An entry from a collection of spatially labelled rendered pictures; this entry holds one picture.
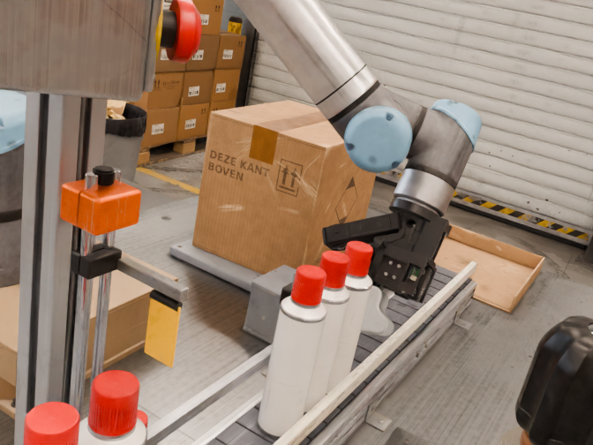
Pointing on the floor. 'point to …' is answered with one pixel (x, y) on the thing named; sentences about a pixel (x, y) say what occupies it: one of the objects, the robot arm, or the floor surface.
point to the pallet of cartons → (191, 88)
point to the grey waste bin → (122, 154)
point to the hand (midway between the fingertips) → (343, 337)
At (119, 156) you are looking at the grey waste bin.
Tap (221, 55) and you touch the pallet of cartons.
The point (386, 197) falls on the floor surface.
